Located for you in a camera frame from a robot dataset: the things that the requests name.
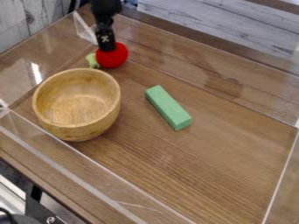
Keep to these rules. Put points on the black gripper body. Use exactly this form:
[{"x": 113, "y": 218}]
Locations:
[{"x": 104, "y": 9}]

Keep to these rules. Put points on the red plush tomato green stem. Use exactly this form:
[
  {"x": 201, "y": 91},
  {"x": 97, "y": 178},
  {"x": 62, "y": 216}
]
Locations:
[{"x": 109, "y": 59}]

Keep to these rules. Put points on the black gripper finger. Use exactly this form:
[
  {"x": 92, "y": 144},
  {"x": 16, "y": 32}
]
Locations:
[{"x": 105, "y": 37}]

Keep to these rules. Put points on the clear acrylic tray walls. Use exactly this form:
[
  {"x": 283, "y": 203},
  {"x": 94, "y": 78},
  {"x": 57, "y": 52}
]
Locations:
[{"x": 183, "y": 138}]

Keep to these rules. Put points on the green rectangular block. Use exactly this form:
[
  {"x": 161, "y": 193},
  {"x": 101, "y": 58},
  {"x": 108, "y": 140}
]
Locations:
[{"x": 168, "y": 107}]

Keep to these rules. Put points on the wooden bowl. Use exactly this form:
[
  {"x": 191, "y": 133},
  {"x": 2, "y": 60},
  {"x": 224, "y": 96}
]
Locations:
[{"x": 76, "y": 103}]

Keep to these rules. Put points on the black metal table bracket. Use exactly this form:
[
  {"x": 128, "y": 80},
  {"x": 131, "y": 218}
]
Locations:
[{"x": 36, "y": 210}]

